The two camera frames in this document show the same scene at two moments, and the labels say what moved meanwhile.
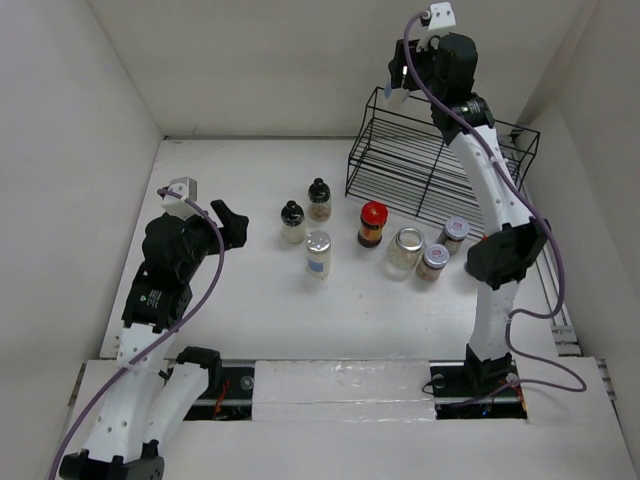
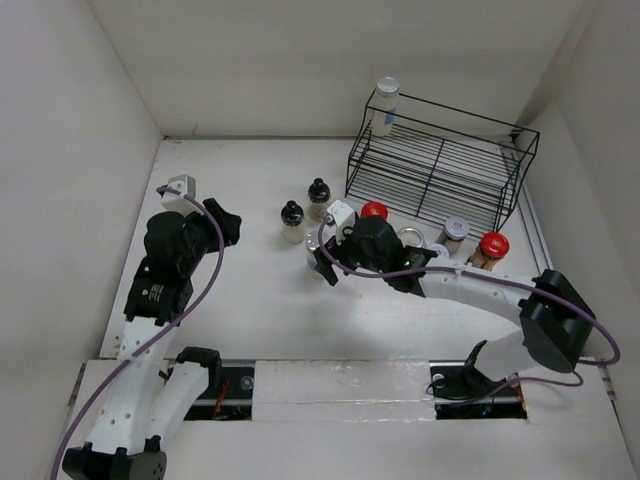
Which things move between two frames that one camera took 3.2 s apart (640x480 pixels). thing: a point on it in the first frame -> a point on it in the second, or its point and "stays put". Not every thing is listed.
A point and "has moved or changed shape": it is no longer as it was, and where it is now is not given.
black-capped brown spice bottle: (319, 195) stays put
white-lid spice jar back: (452, 235) stays put
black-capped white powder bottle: (293, 223) stays put
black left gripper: (232, 232) stays put
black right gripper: (397, 73) -> (326, 268)
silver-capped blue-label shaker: (398, 95) has moved or changed shape
